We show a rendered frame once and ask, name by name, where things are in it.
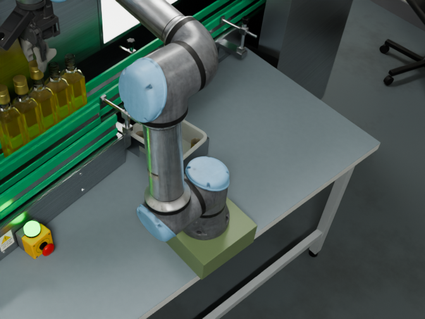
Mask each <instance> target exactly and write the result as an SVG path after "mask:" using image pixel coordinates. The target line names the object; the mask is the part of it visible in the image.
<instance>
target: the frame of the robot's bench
mask: <svg viewBox="0 0 425 319"><path fill-rule="evenodd" d="M354 168H355V166H354V167H353V168H351V169H350V170H349V171H347V172H346V173H344V174H343V175H342V176H341V177H339V178H337V179H336V180H335V183H334V184H333V188H332V190H331V192H330V196H329V198H328V201H327V203H326V206H325V208H324V211H323V214H322V216H321V219H320V221H319V224H318V226H317V229H316V230H315V231H314V232H313V233H312V234H310V235H309V236H307V237H306V238H305V239H304V240H302V241H301V242H300V243H298V244H297V245H296V246H295V247H293V248H292V249H291V250H289V252H287V253H286V254H284V255H283V256H282V257H281V258H280V259H278V260H277V261H275V262H274V263H273V264H272V265H271V266H269V267H268V268H266V269H265V270H264V271H263V272H261V273H260V274H259V275H258V276H257V277H255V278H254V279H252V280H251V281H250V282H249V283H248V284H246V285H245V286H243V287H242V288H241V289H240V290H239V291H237V292H236V293H234V295H232V296H231V297H229V298H228V299H227V300H226V301H225V302H223V303H222V304H220V305H219V306H218V307H217V308H216V309H214V310H213V311H211V312H210V313H209V314H208V315H206V316H205V317H204V318H203V319H220V318H221V317H222V316H223V315H225V314H226V313H227V312H229V311H230V310H231V309H232V308H234V307H235V306H236V305H237V304H238V303H240V302H241V301H242V300H244V299H245V298H246V297H247V296H248V295H250V294H251V293H252V292H254V291H255V290H256V289H257V288H258V287H260V286H261V285H262V284H263V283H265V282H266V281H267V280H269V279H270V278H271V277H272V276H273V275H275V274H276V273H278V272H279V271H280V270H281V269H282V268H284V267H285V266H286V265H287V264H289V263H290V262H291V261H292V260H294V259H295V258H296V257H297V256H298V255H300V254H301V253H303V252H304V251H305V250H306V249H307V248H308V247H309V255H310V256H312V257H316V256H317V255H318V252H319V251H320V250H321V248H322V246H323V243H324V240H325V238H326V236H327V233H328V230H329V229H330V226H331V223H332V221H333V219H334V217H335V214H336V211H337V209H338V207H339V204H340V201H341V200H342V197H343V194H344V192H345V189H346V187H347V185H348V182H349V180H350V177H351V175H352V172H353V170H354Z"/></svg>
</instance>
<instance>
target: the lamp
mask: <svg viewBox="0 0 425 319"><path fill-rule="evenodd" d="M23 229H24V233H25V235H26V236H27V237H28V238H34V237H37V236H38V235H39V234H40V233H41V229H40V225H39V223H37V222H35V221H30V222H27V223H26V224H25V226H24V228H23Z"/></svg>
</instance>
